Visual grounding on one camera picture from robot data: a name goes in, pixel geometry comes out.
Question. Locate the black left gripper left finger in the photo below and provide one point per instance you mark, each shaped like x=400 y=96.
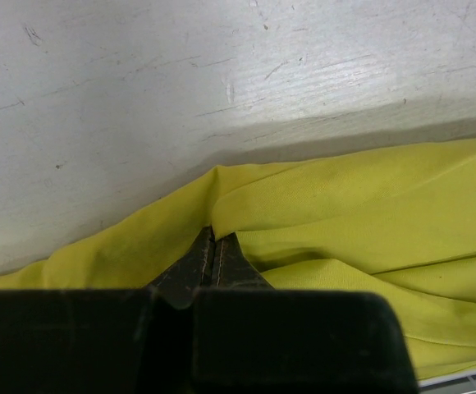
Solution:
x=104 y=340

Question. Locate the yellow-green trousers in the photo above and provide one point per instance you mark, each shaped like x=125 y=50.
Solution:
x=399 y=222

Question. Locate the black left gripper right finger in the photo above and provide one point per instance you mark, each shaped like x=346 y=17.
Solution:
x=251 y=338

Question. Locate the aluminium rail frame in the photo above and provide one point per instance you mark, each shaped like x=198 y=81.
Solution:
x=458 y=383

